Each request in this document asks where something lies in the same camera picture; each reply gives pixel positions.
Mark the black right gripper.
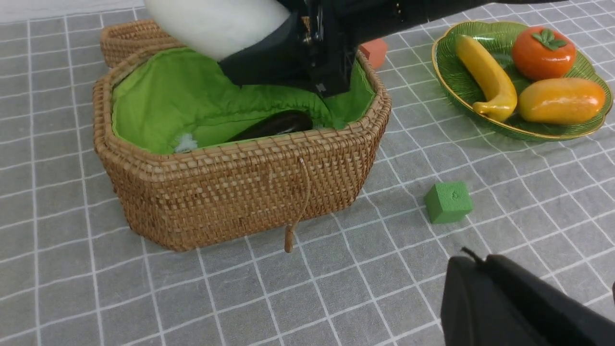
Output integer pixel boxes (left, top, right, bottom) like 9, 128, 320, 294
218, 0, 428, 97

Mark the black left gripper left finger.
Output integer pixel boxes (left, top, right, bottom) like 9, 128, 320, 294
440, 247, 544, 346

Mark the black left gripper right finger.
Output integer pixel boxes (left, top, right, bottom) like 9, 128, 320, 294
483, 255, 615, 346

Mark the dark purple eggplant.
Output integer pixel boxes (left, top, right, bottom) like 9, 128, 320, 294
228, 110, 314, 142

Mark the yellow banana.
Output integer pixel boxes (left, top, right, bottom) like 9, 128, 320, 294
455, 35, 517, 123

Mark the orange yellow mango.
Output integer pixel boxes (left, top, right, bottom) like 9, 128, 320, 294
517, 77, 606, 125

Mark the orange persimmon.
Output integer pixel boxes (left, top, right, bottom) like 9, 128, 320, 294
511, 26, 577, 81

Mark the orange foam cube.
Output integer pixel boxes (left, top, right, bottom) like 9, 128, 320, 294
359, 38, 388, 69

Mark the green foam cube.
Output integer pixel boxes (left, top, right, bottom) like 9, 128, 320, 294
424, 180, 474, 224

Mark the woven rattan basket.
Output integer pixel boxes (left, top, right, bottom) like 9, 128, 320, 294
93, 44, 392, 252

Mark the woven rattan basket lid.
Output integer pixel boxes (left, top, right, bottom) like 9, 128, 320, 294
99, 19, 185, 68

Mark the green leaf glass plate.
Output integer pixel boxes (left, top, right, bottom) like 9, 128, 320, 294
432, 21, 613, 142

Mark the grey checked tablecloth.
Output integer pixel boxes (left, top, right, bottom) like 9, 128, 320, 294
0, 0, 615, 346

